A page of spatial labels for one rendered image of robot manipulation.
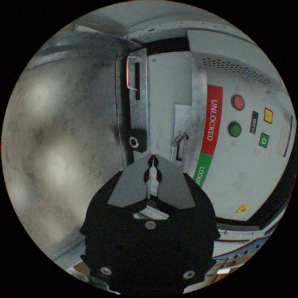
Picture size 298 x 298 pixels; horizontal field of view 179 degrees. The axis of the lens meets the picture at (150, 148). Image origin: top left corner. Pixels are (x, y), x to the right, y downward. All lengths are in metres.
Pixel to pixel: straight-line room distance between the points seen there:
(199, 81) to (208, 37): 0.10
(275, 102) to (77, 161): 0.49
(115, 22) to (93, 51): 0.12
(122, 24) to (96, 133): 0.33
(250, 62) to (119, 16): 0.30
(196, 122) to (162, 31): 0.23
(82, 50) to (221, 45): 0.26
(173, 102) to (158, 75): 0.08
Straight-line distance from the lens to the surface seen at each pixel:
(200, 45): 0.15
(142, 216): 0.57
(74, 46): 0.28
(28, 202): 0.30
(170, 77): 0.26
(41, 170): 0.25
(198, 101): 0.20
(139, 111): 0.29
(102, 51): 0.30
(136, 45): 0.31
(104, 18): 0.35
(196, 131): 0.21
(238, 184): 0.33
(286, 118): 0.34
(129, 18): 0.34
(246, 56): 0.16
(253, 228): 0.65
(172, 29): 0.28
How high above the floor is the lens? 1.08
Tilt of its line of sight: 29 degrees down
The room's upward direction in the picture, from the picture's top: 106 degrees clockwise
